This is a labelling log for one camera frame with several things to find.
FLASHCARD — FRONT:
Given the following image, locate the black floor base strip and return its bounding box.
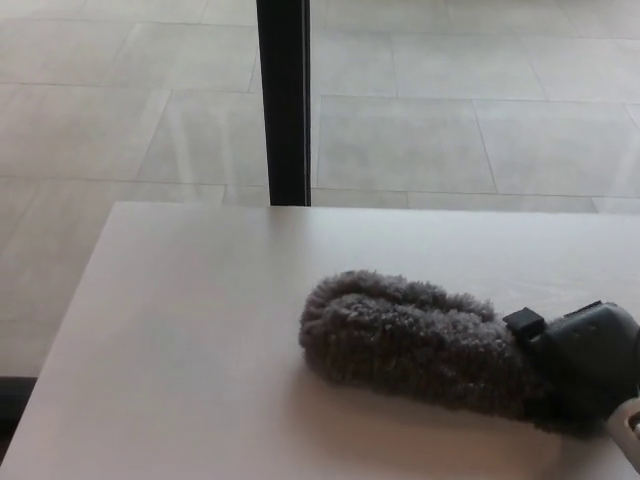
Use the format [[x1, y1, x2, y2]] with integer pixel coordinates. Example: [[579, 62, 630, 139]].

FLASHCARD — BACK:
[[0, 375, 39, 437]]

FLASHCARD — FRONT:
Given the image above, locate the black vertical window frame post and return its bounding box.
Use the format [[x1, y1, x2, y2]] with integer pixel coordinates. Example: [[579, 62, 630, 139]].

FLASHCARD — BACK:
[[255, 0, 314, 208]]

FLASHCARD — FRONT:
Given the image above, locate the grey fluffy microfibre duster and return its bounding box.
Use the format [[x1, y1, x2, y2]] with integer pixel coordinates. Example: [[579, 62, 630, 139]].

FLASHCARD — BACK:
[[298, 269, 640, 442]]

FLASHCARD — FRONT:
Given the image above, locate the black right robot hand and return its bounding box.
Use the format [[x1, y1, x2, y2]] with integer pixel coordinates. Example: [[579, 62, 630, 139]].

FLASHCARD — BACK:
[[502, 299, 640, 427]]

